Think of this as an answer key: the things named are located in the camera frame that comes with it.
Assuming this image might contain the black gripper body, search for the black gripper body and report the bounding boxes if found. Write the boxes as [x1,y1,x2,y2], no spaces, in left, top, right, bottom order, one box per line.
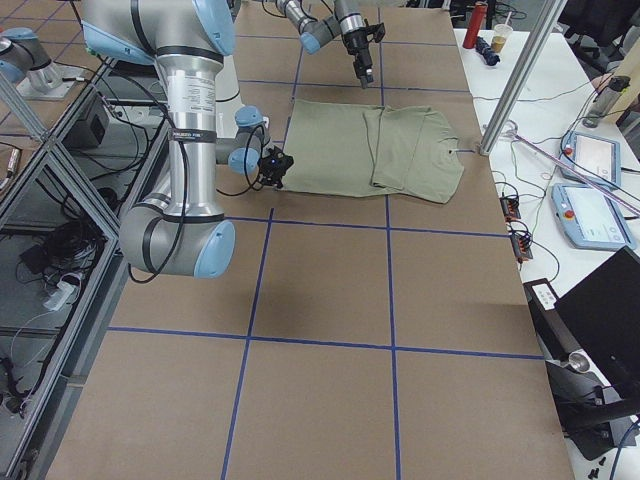
[345,29,373,70]
[258,146,294,188]

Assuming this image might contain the olive green long-sleeve shirt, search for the olive green long-sleeve shirt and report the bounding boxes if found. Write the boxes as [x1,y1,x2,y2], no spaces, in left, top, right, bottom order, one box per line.
[284,99,464,204]

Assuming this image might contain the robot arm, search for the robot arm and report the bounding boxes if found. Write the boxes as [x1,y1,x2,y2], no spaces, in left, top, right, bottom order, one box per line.
[261,0,386,89]
[82,1,236,278]

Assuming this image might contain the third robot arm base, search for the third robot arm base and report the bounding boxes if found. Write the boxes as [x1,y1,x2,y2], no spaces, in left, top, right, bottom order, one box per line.
[1,27,86,101]

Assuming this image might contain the folded dark blue umbrella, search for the folded dark blue umbrella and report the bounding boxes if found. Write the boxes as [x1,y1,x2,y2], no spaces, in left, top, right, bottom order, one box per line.
[475,36,500,67]

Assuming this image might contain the red cylindrical bottle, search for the red cylindrical bottle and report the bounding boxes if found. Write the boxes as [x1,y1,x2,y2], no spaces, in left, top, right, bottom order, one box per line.
[462,1,488,50]

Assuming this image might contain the iced coffee cup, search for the iced coffee cup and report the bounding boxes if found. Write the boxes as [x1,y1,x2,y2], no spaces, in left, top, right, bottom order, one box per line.
[491,12,513,54]

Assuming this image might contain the white reacher grabber stick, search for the white reacher grabber stick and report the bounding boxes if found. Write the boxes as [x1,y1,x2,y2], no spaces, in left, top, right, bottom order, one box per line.
[499,120,639,216]

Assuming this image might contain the orange terminal board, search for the orange terminal board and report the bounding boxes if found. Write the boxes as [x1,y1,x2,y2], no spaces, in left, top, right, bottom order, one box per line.
[499,195,521,222]
[510,230,533,264]

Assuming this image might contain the white power strip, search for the white power strip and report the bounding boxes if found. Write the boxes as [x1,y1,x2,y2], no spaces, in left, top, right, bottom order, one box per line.
[43,280,78,311]

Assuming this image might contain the far blue teach pendant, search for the far blue teach pendant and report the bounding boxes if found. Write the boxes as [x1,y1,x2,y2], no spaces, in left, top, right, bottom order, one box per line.
[560,131,621,188]

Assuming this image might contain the blue teach pendant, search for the blue teach pendant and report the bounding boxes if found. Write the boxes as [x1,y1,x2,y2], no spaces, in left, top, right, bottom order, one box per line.
[560,131,621,188]
[551,184,637,252]

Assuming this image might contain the near blue teach pendant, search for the near blue teach pendant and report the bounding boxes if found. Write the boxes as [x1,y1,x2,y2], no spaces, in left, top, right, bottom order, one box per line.
[551,184,637,252]

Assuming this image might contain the black monitor on stand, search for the black monitor on stand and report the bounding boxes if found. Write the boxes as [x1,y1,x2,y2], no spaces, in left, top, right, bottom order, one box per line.
[524,247,639,460]

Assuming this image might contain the aluminium frame post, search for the aluminium frame post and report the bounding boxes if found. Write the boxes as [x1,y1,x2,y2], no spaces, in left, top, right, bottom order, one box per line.
[479,0,567,156]

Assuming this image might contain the black box under frame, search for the black box under frame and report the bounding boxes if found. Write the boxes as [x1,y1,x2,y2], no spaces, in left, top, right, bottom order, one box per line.
[62,96,109,149]

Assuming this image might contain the aluminium frame structure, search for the aluminium frame structure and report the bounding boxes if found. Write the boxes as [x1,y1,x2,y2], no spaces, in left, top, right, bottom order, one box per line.
[1,60,167,479]

